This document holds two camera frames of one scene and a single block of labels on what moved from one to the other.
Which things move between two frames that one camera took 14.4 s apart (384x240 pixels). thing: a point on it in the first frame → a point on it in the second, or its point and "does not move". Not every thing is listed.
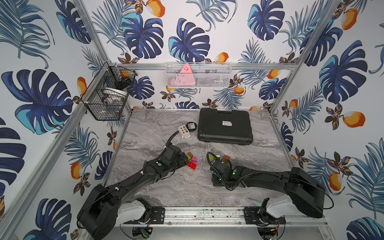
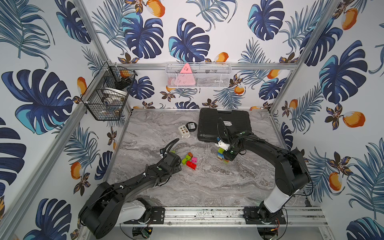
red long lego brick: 192,165 does not move
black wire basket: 106,96 does not move
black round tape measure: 191,126 does not move
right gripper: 215,184 → 227,156
